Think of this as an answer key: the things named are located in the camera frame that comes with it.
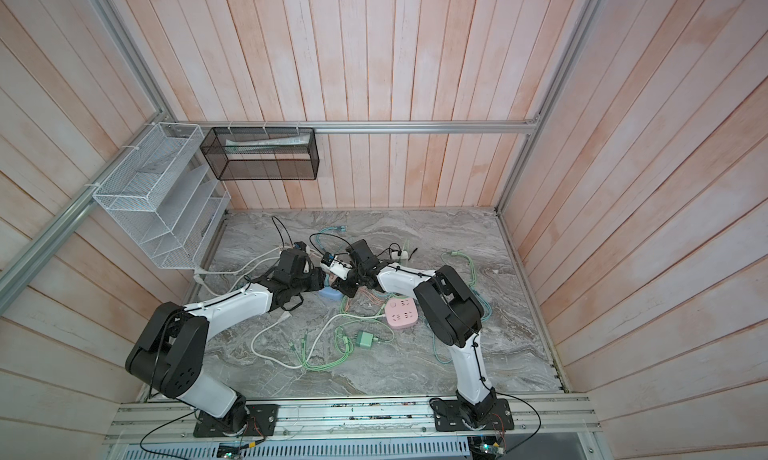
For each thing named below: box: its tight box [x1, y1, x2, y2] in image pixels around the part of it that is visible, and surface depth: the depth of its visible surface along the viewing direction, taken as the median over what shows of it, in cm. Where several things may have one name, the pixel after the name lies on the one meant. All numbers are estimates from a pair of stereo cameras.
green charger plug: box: [354, 331, 373, 348], surface depth 87 cm
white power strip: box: [391, 250, 409, 260], surface depth 97 cm
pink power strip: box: [384, 297, 419, 329], surface depth 91 cm
